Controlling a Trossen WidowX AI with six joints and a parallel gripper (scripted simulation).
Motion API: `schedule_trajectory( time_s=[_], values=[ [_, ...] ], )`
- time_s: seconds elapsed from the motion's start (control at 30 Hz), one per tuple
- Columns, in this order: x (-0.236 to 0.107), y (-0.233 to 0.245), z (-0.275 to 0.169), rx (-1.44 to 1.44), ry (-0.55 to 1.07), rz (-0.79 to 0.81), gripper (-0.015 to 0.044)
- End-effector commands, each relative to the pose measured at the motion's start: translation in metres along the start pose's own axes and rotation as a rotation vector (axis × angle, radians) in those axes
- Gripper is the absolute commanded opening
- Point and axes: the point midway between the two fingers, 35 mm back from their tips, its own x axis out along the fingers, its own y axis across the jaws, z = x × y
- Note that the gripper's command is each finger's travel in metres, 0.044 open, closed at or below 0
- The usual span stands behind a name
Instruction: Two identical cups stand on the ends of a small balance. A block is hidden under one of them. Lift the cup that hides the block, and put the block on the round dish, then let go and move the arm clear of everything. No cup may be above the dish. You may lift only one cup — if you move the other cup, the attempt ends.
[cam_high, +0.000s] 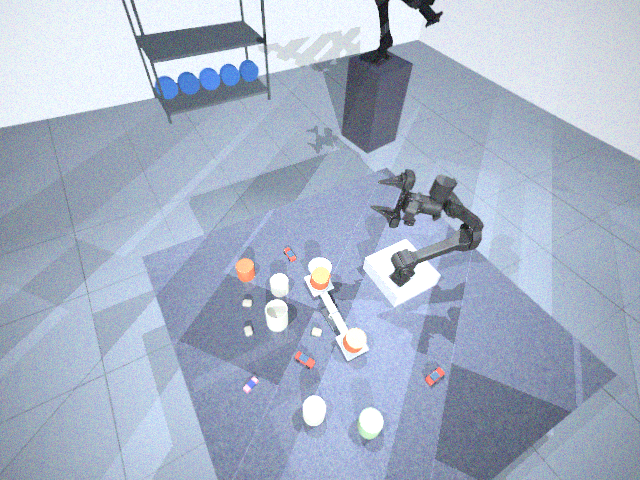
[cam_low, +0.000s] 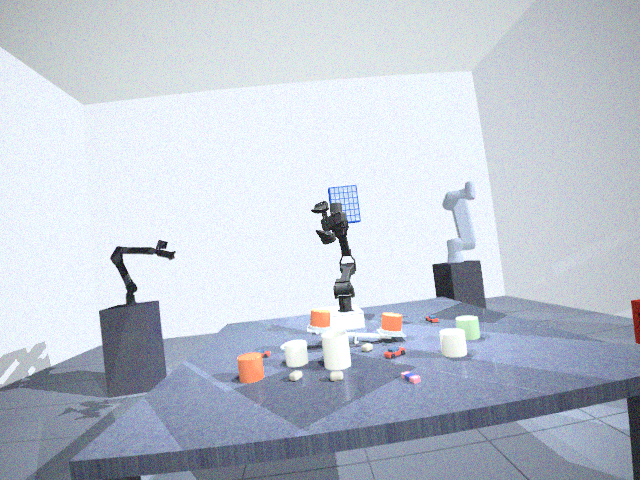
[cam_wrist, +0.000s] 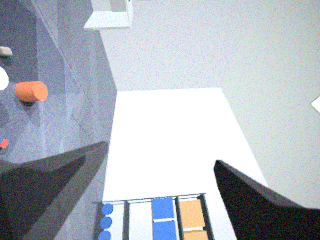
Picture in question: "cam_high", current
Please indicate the orange cylinder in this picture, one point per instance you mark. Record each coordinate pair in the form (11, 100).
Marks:
(245, 269)

